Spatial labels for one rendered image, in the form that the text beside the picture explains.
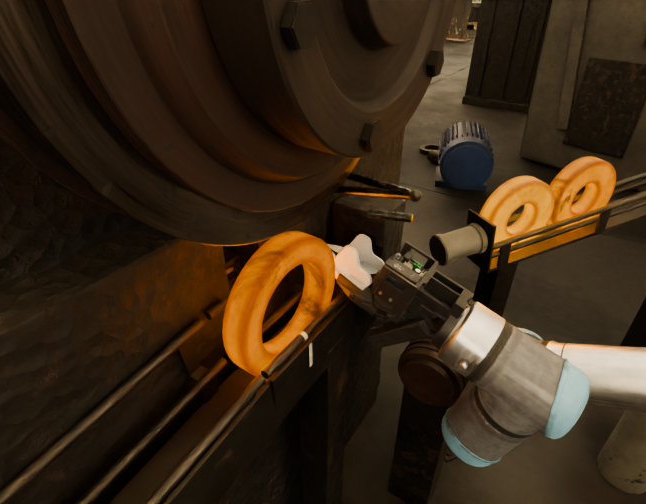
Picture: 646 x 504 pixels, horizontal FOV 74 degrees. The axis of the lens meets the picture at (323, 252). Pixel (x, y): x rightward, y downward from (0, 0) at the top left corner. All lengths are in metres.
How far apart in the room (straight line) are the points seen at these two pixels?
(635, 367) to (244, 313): 0.51
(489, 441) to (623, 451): 0.74
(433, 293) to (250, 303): 0.24
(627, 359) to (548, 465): 0.73
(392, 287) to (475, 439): 0.24
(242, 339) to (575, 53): 2.80
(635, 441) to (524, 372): 0.77
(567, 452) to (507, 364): 0.91
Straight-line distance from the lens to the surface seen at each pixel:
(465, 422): 0.66
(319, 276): 0.57
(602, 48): 3.05
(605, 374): 0.72
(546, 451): 1.44
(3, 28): 0.26
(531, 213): 0.93
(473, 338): 0.56
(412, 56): 0.42
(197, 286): 0.51
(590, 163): 0.97
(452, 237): 0.82
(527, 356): 0.57
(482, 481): 1.32
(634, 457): 1.36
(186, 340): 0.52
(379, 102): 0.37
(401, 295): 0.56
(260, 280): 0.46
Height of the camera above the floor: 1.10
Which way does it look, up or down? 33 degrees down
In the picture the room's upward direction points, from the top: straight up
